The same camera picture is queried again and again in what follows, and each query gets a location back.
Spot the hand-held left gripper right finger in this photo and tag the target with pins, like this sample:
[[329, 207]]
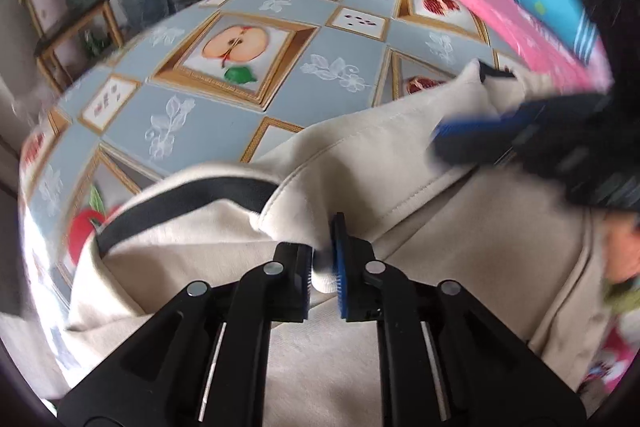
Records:
[[341, 277]]

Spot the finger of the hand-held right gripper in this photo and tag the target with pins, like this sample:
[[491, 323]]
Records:
[[475, 137], [496, 73]]

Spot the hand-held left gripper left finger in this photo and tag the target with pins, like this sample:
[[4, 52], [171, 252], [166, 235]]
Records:
[[300, 277]]

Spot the cream zip jacket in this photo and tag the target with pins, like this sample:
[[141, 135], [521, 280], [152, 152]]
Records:
[[450, 232]]

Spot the person's right forearm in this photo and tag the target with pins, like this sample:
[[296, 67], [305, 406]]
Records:
[[622, 252]]

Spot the pink floral blanket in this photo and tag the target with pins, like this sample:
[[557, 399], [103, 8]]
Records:
[[525, 22]]

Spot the fruit print tablecloth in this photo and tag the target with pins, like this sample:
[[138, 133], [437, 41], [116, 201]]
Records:
[[325, 72]]

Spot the wooden chair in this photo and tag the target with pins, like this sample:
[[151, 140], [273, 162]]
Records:
[[75, 23]]

